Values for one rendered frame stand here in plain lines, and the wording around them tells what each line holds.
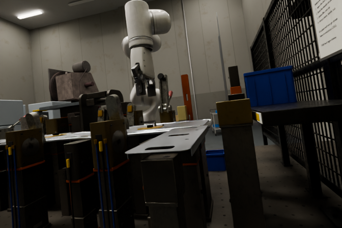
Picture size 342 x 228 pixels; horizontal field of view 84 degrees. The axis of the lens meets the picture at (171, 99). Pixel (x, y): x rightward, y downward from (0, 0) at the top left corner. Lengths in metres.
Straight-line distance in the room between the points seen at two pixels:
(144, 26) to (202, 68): 7.82
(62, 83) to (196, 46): 5.50
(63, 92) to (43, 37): 6.73
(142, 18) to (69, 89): 5.27
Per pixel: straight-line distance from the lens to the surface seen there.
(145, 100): 1.30
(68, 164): 0.64
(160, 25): 0.69
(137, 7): 0.71
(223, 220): 0.70
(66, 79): 5.95
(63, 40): 11.54
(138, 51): 0.64
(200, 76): 8.40
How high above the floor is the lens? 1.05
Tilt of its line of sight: 3 degrees up
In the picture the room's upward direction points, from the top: 7 degrees counter-clockwise
